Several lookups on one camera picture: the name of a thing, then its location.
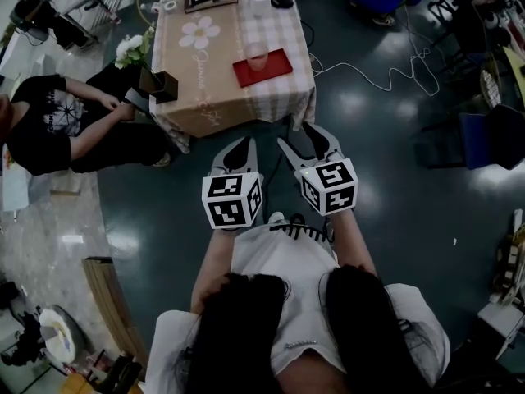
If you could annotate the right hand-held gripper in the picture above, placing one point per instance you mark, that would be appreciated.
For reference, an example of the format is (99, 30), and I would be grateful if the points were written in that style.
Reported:
(332, 187)

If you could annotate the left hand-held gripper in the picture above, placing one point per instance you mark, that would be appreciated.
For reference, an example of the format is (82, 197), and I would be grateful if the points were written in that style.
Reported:
(229, 197)

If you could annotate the red tray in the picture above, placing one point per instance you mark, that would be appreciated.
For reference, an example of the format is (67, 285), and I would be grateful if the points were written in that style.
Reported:
(275, 70)

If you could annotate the translucent plastic cup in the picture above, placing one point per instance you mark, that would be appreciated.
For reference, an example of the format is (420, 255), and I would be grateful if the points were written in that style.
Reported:
(257, 57)

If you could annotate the person's left forearm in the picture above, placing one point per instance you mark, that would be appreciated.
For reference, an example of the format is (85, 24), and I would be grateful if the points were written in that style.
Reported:
(213, 265)

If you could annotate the person's right forearm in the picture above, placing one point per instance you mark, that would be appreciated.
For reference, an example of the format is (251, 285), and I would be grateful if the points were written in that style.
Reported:
(354, 240)

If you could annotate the person's white shoe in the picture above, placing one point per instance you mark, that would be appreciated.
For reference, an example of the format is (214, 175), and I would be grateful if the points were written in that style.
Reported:
(276, 217)

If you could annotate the table with flower print tablecloth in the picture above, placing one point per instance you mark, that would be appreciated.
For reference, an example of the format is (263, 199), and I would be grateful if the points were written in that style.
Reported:
(205, 88)

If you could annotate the brown box vase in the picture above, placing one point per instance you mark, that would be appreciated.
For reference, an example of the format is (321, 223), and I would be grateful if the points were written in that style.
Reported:
(158, 86)

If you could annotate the person's white shirt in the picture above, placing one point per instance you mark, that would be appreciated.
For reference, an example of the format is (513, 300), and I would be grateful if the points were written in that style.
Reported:
(295, 298)

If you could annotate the white artificial flowers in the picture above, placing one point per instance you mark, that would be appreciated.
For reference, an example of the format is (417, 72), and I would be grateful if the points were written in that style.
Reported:
(131, 49)

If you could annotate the white cylindrical container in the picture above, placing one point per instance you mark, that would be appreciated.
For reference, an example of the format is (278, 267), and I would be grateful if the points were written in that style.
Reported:
(258, 0)

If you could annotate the white tape roll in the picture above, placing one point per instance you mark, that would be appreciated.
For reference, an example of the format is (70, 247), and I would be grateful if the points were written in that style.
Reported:
(170, 5)

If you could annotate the blue chair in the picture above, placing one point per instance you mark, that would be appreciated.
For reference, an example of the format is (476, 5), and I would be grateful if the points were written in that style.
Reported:
(492, 138)

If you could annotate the black folding chair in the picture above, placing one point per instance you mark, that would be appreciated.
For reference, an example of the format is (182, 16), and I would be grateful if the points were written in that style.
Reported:
(459, 35)

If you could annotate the stack of wooden boards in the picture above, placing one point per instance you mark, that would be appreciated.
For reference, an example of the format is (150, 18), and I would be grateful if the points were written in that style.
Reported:
(112, 306)

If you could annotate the metal cart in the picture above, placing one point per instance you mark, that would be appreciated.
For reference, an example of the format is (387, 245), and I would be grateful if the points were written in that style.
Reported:
(92, 2)

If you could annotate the white bag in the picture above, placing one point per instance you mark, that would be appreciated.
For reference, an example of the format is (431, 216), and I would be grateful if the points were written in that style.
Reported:
(61, 333)

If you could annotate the white box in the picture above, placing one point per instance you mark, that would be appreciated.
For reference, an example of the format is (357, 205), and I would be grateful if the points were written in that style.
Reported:
(502, 322)

